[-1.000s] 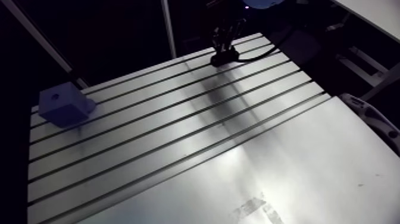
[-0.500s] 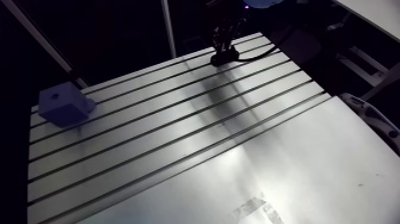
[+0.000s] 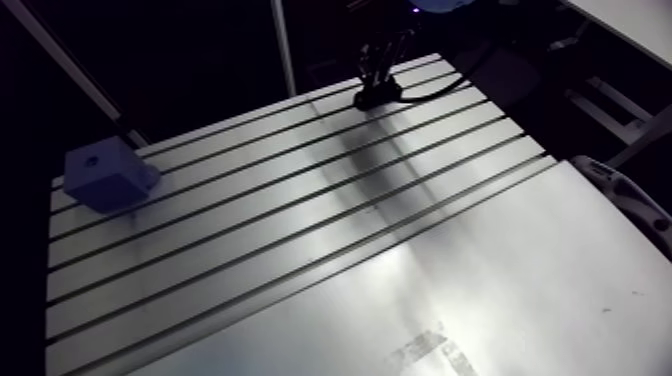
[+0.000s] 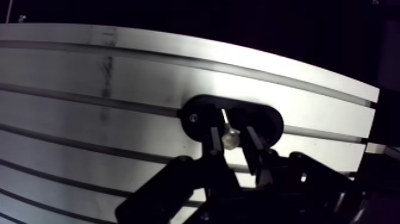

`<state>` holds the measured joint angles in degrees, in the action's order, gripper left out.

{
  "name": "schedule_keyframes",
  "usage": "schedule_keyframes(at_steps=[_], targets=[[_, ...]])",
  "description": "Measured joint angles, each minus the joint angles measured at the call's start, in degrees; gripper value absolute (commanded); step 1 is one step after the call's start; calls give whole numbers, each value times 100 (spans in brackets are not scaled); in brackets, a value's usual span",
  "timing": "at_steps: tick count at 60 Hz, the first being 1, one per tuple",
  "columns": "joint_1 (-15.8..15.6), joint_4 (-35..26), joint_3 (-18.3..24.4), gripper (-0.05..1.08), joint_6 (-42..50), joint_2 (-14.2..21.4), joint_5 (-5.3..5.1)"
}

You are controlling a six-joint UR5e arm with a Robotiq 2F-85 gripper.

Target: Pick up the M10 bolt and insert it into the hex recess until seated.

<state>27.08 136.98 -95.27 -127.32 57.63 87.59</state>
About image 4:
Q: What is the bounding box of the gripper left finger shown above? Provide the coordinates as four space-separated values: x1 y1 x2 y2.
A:
114 122 241 224

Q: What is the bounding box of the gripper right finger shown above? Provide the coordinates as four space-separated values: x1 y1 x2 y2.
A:
240 125 370 224

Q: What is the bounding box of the black oval holder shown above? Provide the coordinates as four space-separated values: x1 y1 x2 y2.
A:
177 94 285 148

